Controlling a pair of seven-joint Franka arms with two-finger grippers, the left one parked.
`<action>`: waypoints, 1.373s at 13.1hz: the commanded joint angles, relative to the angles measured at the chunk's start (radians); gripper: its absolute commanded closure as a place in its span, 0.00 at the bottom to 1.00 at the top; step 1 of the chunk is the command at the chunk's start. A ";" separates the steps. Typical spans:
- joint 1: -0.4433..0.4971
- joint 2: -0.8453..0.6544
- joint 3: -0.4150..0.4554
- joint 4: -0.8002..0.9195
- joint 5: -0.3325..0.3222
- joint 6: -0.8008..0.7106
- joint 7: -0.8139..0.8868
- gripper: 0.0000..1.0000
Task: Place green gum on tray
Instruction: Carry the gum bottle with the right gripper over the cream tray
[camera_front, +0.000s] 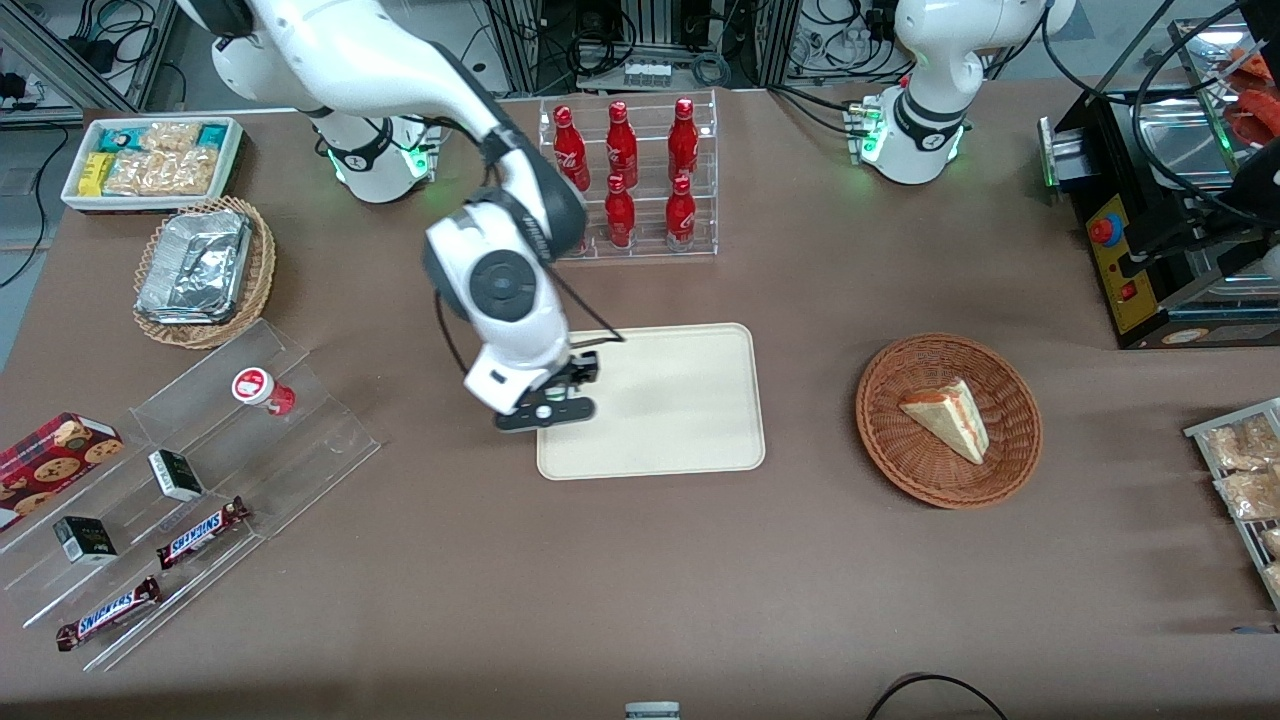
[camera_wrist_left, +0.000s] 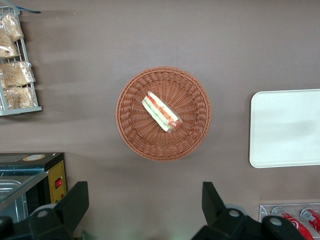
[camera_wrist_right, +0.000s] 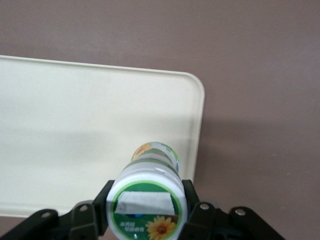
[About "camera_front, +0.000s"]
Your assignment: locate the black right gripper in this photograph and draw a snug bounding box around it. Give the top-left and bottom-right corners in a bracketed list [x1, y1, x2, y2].
[542, 349, 602, 403]

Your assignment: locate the cream plastic tray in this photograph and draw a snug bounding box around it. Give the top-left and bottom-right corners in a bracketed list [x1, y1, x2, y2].
[536, 322, 767, 482]

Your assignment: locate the red gum bottle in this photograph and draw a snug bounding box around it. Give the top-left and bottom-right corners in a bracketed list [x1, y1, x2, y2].
[231, 366, 298, 418]

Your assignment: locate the white snack tray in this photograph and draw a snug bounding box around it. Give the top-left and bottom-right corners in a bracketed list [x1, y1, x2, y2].
[61, 116, 245, 215]

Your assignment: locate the red cola bottle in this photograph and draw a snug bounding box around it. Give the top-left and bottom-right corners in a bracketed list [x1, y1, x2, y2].
[553, 104, 592, 192]
[603, 174, 638, 250]
[605, 100, 640, 190]
[667, 97, 701, 184]
[664, 175, 699, 247]

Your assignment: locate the clear acrylic bottle rack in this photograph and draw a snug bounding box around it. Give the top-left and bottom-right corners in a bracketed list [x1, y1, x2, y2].
[538, 88, 720, 264]

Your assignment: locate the clear acrylic stepped display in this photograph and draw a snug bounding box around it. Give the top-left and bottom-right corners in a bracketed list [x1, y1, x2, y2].
[0, 318, 383, 674]

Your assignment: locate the round brown wicker basket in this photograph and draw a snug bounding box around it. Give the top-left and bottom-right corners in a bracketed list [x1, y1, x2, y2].
[855, 333, 1044, 511]

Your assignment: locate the light wicker basket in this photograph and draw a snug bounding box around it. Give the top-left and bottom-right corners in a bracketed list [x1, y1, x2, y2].
[132, 195, 278, 351]

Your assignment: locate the wrapped sandwich wedge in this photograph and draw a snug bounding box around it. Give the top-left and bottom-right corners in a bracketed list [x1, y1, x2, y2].
[897, 376, 992, 467]

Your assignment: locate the silver foil container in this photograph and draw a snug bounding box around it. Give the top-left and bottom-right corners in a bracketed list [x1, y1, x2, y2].
[134, 208, 254, 327]

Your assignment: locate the Snickers bar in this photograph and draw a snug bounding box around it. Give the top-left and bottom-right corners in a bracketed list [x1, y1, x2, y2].
[54, 575, 163, 654]
[155, 496, 252, 572]

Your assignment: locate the small black box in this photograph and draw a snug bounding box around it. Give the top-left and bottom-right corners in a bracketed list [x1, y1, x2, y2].
[147, 449, 206, 504]
[52, 515, 119, 565]

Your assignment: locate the clear cracker bag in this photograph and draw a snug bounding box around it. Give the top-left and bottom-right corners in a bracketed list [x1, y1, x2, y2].
[103, 121, 218, 198]
[1204, 414, 1280, 472]
[1214, 470, 1280, 523]

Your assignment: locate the yellow snack packet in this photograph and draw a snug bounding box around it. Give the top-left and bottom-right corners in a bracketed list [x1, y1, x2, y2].
[77, 151, 117, 199]

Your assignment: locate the black steel food machine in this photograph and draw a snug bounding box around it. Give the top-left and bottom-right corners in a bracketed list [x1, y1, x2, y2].
[1037, 18, 1280, 352]

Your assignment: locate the red cookie box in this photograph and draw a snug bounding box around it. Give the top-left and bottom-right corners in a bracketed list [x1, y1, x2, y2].
[0, 411, 125, 534]

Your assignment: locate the red food item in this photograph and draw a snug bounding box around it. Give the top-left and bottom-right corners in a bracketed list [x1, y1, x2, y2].
[1216, 44, 1280, 148]

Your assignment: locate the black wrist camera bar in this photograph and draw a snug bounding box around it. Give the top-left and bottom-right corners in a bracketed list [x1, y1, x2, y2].
[494, 396, 598, 434]

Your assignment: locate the black cable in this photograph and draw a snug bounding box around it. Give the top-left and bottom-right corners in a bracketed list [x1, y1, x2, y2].
[864, 672, 1012, 720]

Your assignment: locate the grey wire rack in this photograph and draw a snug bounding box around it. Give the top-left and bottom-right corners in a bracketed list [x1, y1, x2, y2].
[1182, 397, 1280, 613]

